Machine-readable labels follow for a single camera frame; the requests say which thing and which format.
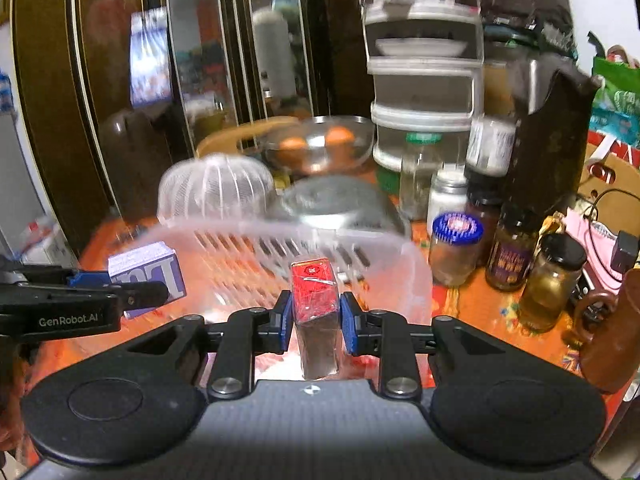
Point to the blue-lid glass jar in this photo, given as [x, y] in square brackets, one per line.
[455, 247]

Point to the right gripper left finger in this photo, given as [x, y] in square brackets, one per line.
[236, 343]

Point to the green-lid clear jar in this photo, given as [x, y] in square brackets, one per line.
[420, 161]

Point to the clear plastic basket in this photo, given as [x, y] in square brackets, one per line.
[216, 267]

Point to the dark kettle jug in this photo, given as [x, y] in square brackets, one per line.
[552, 101]

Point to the amber liquid glass jar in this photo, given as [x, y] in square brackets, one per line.
[555, 272]

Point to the tiered white food rack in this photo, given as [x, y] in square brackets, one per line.
[426, 60]

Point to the metal bowl with oranges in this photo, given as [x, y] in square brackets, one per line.
[319, 145]

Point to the white-label dark bottle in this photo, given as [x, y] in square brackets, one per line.
[488, 157]

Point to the dark red-topped box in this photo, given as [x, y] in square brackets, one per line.
[317, 317]

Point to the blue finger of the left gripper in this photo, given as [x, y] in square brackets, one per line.
[90, 279]

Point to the blue calendar poster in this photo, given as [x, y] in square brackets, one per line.
[149, 70]

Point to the brown ceramic mug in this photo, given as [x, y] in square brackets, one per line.
[609, 356]

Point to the purple-label dark jar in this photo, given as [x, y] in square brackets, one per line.
[512, 251]

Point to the black fabric bag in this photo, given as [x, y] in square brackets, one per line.
[540, 25]

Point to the dark brown thermos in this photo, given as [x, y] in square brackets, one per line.
[136, 155]

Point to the dark wooden wardrobe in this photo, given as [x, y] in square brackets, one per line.
[231, 62]

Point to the white mesh food cover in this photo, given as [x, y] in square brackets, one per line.
[215, 187]

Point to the grey upturned metal bowl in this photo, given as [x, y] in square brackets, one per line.
[338, 203]

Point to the purple small box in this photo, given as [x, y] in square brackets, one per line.
[155, 262]

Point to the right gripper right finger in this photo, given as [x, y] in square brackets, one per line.
[385, 335]

